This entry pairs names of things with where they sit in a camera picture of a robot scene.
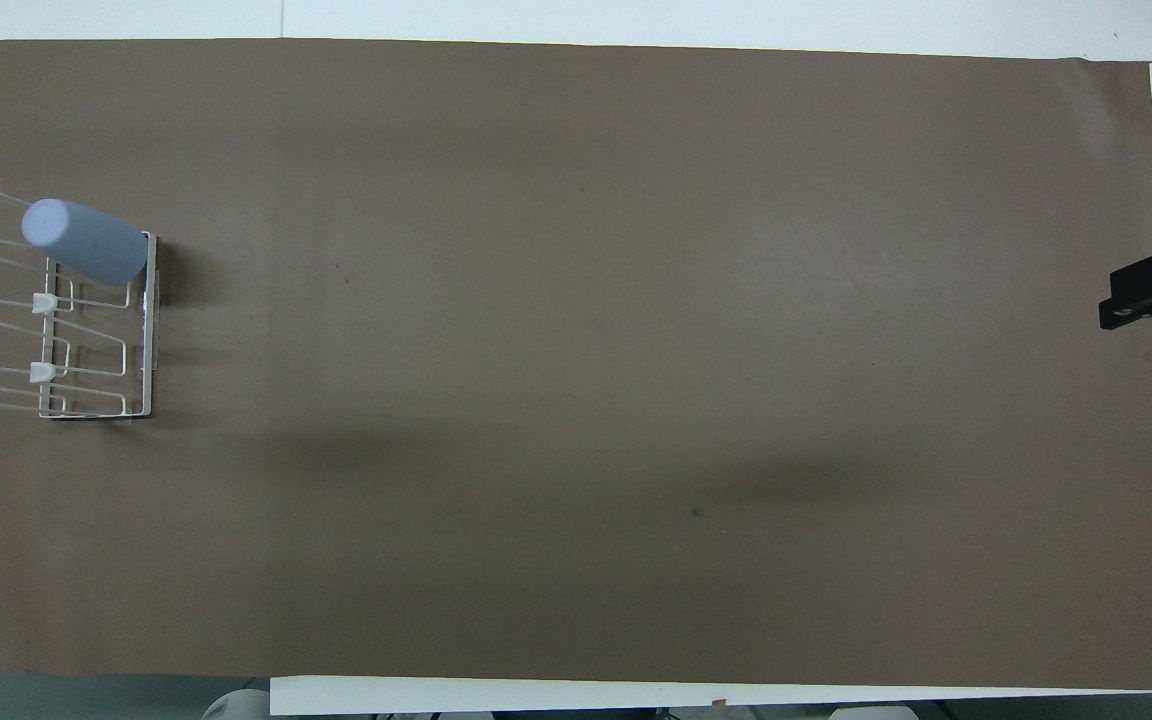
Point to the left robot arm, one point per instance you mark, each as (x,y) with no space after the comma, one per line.
(238,706)

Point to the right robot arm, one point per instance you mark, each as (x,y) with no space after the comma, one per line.
(871,714)

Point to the light blue cup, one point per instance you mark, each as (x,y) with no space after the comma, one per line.
(86,242)

